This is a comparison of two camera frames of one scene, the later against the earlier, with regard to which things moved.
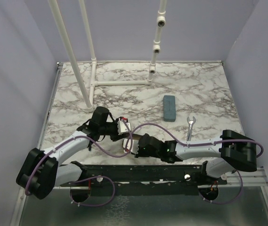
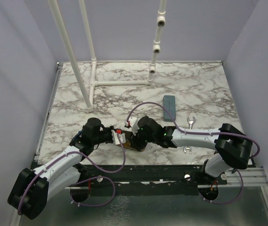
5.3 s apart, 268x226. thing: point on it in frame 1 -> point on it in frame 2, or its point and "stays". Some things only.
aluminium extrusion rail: [256, 178] stays
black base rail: [143, 180] stays
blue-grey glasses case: [169, 108] stays
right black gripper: [139, 154] -> [137, 134]
